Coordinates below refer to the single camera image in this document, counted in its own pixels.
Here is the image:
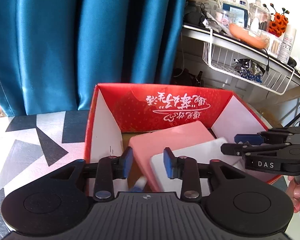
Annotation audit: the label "person's right hand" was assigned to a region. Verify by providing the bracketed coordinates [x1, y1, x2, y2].
[286, 176, 300, 213]

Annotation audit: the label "blue framed card box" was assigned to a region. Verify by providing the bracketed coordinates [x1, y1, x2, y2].
[222, 1, 248, 28]

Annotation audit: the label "white spray bottle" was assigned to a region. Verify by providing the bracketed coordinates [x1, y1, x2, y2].
[277, 24, 296, 64]

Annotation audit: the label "white box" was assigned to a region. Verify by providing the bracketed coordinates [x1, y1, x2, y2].
[151, 138, 273, 196]

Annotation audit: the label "geometric patterned tablecloth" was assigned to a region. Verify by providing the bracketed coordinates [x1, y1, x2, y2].
[0, 111, 89, 239]

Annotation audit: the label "cotton swab box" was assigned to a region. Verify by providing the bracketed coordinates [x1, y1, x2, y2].
[261, 30, 282, 59]

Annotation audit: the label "small white blue tube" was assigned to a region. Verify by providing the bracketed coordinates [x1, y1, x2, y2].
[129, 176, 147, 192]

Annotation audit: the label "blue curtain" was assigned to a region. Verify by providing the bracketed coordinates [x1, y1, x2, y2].
[0, 0, 186, 116]

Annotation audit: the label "white dressing table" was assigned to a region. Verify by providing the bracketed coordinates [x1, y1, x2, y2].
[181, 23, 300, 128]

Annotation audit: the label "orange artificial flowers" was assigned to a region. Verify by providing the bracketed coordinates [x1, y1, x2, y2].
[268, 3, 290, 37]

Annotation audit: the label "white wire basket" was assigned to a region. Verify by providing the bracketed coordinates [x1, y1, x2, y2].
[202, 30, 295, 95]

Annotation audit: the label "red cardboard box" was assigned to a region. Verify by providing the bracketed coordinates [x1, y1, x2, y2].
[84, 83, 267, 192]

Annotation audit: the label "blue silver snack packets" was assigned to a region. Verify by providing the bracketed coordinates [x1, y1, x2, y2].
[231, 59, 266, 83]

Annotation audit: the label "pink box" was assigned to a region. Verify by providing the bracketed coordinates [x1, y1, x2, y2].
[128, 121, 215, 192]

